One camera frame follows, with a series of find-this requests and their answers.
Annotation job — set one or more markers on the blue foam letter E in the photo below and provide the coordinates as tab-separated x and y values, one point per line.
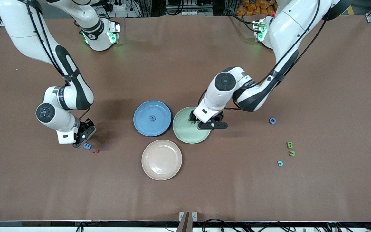
88	146

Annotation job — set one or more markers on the green foam letter B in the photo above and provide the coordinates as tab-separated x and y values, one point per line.
289	145

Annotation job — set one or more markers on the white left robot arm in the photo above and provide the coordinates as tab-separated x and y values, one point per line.
288	25

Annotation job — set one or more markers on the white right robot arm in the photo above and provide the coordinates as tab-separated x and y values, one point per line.
21	35

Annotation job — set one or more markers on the pale green round plate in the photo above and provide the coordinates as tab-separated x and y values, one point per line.
185	135

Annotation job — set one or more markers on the blue round plate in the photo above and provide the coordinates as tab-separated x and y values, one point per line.
159	127

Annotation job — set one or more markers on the brown table cover mat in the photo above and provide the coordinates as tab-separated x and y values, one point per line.
185	71

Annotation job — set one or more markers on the blue foam letter O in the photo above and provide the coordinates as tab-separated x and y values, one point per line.
270	120

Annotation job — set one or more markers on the pale pink round plate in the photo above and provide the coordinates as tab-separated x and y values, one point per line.
161	161

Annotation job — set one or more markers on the teal foam letter c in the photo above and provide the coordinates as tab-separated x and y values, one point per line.
280	165

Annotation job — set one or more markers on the white power strip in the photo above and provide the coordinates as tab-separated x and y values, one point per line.
192	13

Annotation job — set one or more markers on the pile of orange items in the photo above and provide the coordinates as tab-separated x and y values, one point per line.
253	8

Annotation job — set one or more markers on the white socket strip with plugs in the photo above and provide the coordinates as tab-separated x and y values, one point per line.
118	8

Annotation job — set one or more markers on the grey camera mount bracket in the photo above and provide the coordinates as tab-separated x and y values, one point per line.
194	217

